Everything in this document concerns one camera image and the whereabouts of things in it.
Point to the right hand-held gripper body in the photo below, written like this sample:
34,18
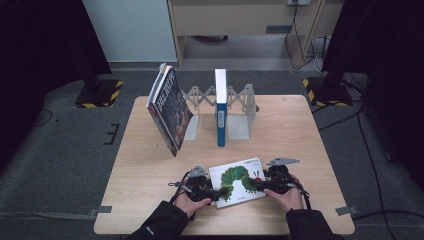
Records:
280,180

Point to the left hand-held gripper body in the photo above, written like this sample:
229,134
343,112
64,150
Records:
198,186

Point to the white caterpillar picture book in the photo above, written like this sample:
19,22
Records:
236,181

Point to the dark magazine with lava print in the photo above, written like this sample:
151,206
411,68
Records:
175,110

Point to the expandable metal book rack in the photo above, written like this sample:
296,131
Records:
240,100

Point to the blue book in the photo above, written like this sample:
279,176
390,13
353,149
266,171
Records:
221,100

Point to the person's left hand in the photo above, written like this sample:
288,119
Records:
186,205

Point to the person's right hand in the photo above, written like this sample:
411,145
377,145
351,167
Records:
290,200

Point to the striped black stand base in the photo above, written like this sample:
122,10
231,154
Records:
100,95
328,95

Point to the dark flat object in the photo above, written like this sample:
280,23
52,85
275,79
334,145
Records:
210,38

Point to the light wooden desk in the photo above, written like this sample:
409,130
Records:
233,20

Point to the white cabinet panel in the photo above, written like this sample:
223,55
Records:
133,30

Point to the black curtain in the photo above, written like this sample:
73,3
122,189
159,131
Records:
386,40
40,50

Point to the white power strip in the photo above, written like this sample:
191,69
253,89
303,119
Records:
299,2

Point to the grey table bracket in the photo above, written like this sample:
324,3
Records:
346,210
101,210

